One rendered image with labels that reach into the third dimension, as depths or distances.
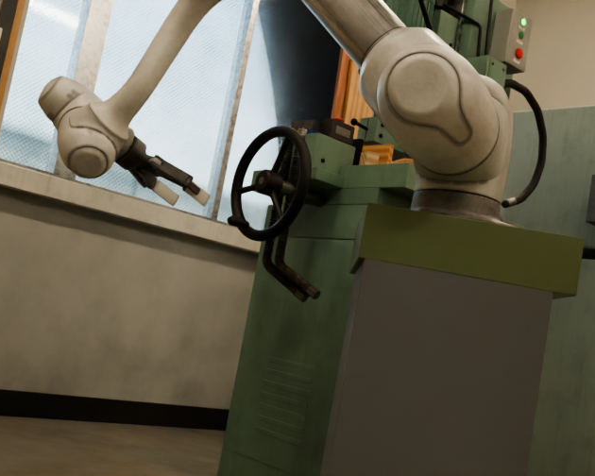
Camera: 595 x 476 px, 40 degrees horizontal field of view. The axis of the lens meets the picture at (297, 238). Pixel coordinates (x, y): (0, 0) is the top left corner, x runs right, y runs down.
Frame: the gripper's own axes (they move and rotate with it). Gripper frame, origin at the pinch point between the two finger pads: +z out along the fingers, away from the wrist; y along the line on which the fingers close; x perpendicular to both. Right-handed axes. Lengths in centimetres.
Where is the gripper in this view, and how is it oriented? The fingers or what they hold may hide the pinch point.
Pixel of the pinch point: (187, 198)
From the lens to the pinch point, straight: 197.8
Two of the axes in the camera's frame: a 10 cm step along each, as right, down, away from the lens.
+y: -6.4, -0.3, 7.7
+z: 6.4, 5.4, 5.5
